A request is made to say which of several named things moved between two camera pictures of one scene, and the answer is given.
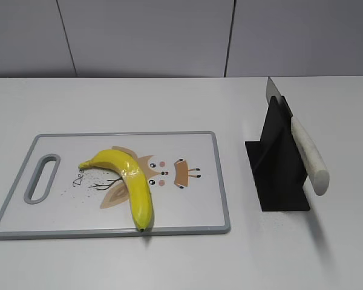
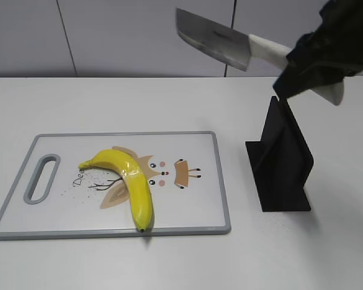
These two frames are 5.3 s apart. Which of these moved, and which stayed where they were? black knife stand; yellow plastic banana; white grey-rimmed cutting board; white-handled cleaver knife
Moved: white-handled cleaver knife
Stayed: black knife stand; yellow plastic banana; white grey-rimmed cutting board
